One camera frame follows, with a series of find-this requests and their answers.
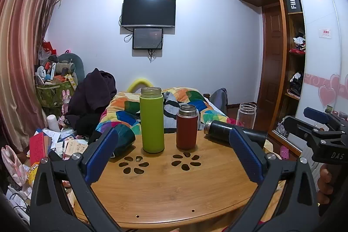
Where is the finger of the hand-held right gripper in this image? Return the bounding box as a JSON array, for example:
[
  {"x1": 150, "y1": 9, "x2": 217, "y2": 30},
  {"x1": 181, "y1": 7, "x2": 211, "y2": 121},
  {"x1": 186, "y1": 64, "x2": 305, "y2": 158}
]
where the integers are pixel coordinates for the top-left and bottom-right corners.
[
  {"x1": 282, "y1": 116, "x2": 325, "y2": 146},
  {"x1": 303, "y1": 106, "x2": 348, "y2": 125}
]

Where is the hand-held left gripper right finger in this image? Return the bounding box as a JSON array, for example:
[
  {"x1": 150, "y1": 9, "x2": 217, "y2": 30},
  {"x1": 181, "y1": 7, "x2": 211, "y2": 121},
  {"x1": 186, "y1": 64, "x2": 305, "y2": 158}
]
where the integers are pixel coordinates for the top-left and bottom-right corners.
[{"x1": 225, "y1": 127, "x2": 320, "y2": 232}]

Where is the yellow cushion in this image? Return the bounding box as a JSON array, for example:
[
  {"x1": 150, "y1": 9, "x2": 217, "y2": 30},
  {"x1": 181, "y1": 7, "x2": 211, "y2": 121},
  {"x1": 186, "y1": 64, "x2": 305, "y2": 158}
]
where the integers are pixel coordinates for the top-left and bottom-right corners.
[{"x1": 127, "y1": 78, "x2": 154, "y2": 93}]

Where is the wall television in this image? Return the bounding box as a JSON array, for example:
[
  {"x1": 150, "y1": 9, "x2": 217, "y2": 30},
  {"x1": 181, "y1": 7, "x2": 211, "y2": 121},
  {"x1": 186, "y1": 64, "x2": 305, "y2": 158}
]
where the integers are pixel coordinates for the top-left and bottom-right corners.
[{"x1": 121, "y1": 0, "x2": 177, "y2": 28}]

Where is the grey plush toy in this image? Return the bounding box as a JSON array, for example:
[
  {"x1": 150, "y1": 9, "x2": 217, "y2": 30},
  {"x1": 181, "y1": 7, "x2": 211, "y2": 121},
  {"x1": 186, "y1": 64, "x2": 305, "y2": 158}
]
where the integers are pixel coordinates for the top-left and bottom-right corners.
[{"x1": 56, "y1": 52, "x2": 85, "y2": 83}]

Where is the small black monitor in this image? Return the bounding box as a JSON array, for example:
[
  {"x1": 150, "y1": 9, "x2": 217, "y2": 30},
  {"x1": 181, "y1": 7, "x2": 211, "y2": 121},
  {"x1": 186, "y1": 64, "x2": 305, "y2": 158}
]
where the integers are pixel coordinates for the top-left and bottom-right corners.
[{"x1": 132, "y1": 28, "x2": 164, "y2": 50}]

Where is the clear glass cup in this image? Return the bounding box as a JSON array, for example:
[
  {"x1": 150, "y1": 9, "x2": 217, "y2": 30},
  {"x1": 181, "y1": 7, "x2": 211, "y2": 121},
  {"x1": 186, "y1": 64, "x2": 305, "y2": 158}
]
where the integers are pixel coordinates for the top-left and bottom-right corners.
[{"x1": 236, "y1": 103, "x2": 258, "y2": 129}]

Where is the white bottle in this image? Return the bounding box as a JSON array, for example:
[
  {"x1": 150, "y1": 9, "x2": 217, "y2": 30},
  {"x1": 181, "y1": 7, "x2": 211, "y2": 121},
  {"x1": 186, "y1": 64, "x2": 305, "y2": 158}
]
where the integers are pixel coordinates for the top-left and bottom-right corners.
[{"x1": 46, "y1": 115, "x2": 61, "y2": 133}]

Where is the pink bunny toy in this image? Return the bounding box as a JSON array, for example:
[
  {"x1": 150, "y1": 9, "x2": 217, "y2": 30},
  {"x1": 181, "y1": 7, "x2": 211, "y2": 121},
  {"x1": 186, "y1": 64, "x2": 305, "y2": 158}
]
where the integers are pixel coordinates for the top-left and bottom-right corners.
[{"x1": 62, "y1": 90, "x2": 72, "y2": 115}]

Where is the black cup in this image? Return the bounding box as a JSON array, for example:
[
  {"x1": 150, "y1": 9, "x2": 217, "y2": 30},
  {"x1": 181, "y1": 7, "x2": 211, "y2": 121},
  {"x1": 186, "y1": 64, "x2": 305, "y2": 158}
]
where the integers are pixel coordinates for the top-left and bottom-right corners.
[{"x1": 204, "y1": 120, "x2": 268, "y2": 151}]

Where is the grey bag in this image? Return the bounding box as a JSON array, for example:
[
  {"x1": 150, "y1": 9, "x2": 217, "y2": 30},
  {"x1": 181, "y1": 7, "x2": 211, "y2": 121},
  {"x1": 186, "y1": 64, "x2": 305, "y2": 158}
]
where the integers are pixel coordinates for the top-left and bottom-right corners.
[{"x1": 209, "y1": 88, "x2": 228, "y2": 113}]

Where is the green cup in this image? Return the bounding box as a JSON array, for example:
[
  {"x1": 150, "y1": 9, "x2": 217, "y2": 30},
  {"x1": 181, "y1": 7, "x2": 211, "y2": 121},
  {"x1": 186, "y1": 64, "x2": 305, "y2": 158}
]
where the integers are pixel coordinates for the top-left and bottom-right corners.
[{"x1": 139, "y1": 87, "x2": 165, "y2": 154}]

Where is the dark purple jacket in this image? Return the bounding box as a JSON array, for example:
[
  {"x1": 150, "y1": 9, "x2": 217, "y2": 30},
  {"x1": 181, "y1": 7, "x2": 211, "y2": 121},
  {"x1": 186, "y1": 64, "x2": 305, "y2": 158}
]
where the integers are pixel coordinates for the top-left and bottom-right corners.
[{"x1": 66, "y1": 68, "x2": 118, "y2": 138}]

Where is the brown wooden door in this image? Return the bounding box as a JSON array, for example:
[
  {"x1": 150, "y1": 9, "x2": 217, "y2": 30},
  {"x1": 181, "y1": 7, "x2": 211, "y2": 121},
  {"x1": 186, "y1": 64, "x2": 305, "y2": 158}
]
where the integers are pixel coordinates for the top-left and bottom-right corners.
[{"x1": 256, "y1": 3, "x2": 286, "y2": 137}]

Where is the striped grey cloth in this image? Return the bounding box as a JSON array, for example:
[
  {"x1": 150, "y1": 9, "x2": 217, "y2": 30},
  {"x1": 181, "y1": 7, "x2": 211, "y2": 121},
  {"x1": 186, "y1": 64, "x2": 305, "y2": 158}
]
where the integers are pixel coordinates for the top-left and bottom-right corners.
[{"x1": 162, "y1": 91, "x2": 186, "y2": 128}]

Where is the green storage bag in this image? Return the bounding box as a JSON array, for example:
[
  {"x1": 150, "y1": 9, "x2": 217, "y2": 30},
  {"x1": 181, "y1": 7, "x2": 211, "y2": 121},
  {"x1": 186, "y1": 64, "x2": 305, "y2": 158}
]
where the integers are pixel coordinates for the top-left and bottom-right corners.
[{"x1": 36, "y1": 82, "x2": 78, "y2": 111}]

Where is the dark teal cloth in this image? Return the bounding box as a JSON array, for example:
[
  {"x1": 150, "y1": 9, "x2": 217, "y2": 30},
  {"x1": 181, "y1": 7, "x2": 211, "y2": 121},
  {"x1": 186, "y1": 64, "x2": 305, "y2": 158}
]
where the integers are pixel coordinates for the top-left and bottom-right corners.
[{"x1": 108, "y1": 125, "x2": 136, "y2": 159}]

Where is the colourful patchwork quilt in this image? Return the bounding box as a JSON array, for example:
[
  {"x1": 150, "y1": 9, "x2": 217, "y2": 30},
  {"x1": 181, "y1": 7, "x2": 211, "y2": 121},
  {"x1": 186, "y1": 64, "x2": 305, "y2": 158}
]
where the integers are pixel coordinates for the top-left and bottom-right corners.
[{"x1": 99, "y1": 87, "x2": 238, "y2": 140}]

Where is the wooden wardrobe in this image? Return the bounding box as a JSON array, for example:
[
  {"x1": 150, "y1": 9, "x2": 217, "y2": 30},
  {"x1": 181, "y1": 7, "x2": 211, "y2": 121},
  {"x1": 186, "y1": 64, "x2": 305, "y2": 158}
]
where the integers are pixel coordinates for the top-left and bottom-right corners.
[{"x1": 231, "y1": 0, "x2": 348, "y2": 158}]

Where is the striped pink curtain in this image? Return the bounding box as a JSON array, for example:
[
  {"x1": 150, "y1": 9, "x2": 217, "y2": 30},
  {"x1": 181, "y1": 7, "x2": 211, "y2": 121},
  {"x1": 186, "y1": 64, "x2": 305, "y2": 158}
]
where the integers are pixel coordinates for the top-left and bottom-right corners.
[{"x1": 0, "y1": 0, "x2": 60, "y2": 152}]

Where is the red cup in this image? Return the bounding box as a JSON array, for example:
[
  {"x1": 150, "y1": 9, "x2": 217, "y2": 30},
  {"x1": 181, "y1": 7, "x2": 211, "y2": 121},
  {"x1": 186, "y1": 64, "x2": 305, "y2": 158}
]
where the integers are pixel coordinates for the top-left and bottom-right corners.
[{"x1": 176, "y1": 104, "x2": 198, "y2": 150}]

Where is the red book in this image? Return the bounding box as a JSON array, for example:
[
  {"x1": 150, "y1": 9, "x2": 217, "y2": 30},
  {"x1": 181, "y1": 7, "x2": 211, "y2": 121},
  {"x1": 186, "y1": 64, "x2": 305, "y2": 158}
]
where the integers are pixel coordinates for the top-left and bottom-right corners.
[{"x1": 29, "y1": 132, "x2": 53, "y2": 168}]

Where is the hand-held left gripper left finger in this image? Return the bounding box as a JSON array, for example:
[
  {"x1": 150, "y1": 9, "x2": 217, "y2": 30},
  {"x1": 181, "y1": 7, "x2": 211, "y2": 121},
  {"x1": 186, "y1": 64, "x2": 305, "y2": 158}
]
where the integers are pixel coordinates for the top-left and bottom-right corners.
[{"x1": 29, "y1": 127, "x2": 123, "y2": 232}]

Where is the person's right hand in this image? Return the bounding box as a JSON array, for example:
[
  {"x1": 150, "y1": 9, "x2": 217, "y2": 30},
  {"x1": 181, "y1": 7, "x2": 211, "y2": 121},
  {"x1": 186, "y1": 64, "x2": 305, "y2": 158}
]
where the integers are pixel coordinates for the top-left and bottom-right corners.
[{"x1": 317, "y1": 165, "x2": 339, "y2": 205}]

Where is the black box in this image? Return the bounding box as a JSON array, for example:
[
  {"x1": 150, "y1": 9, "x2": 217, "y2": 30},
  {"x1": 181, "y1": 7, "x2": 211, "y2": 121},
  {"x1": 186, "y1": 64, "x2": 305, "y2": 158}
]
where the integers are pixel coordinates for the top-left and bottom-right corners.
[{"x1": 285, "y1": 0, "x2": 303, "y2": 15}]

